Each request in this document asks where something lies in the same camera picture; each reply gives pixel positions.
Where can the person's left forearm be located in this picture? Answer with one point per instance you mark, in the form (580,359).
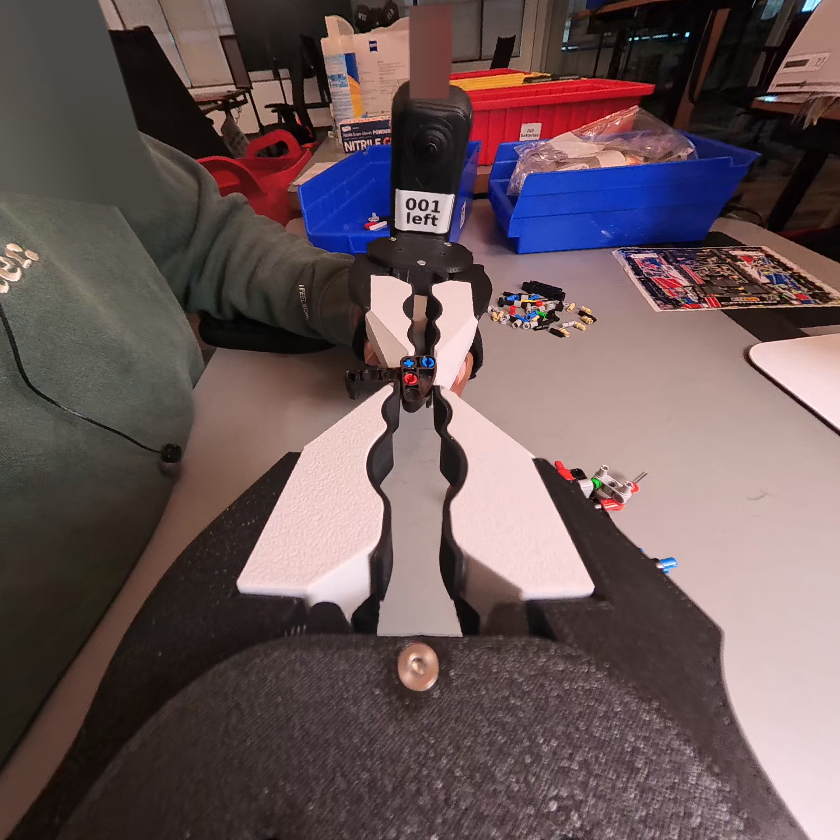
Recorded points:
(249,262)

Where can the red plastic bin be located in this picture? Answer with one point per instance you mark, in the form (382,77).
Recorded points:
(564,108)

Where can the red plastic basket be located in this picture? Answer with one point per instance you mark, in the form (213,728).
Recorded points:
(262,177)

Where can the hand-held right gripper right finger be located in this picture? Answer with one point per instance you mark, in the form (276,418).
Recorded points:
(512,525)

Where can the black triangular lego beam assembly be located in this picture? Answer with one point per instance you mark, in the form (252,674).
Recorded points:
(420,394)

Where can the person's left hand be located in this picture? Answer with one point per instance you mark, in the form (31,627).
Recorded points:
(373,354)

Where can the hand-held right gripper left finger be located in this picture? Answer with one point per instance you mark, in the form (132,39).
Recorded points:
(321,518)

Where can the white cardboard box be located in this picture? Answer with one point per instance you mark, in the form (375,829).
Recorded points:
(384,72)

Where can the small red white lego piece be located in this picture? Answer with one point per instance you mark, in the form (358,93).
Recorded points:
(375,224)

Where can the pile of small lego pieces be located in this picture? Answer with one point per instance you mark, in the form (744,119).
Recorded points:
(535,315)

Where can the colourful sticker sheet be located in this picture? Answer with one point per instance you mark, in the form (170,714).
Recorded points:
(722,279)

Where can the white wipes canister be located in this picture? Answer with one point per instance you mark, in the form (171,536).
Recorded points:
(340,79)

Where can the lego chassis assembly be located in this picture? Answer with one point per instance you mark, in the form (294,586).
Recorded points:
(607,489)

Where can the blue white glove box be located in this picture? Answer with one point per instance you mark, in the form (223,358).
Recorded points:
(364,141)

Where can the black office chair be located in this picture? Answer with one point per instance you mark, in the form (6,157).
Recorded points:
(157,98)

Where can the clear bag of parts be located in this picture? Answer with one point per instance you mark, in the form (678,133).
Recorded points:
(610,148)

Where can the yellow plastic bin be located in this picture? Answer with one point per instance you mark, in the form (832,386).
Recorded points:
(499,80)

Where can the blue plastic bin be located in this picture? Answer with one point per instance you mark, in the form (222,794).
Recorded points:
(341,197)
(590,223)

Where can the white book stand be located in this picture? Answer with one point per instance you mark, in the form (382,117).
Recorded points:
(800,374)

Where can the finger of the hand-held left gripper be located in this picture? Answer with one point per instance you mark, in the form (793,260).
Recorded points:
(387,315)
(456,328)

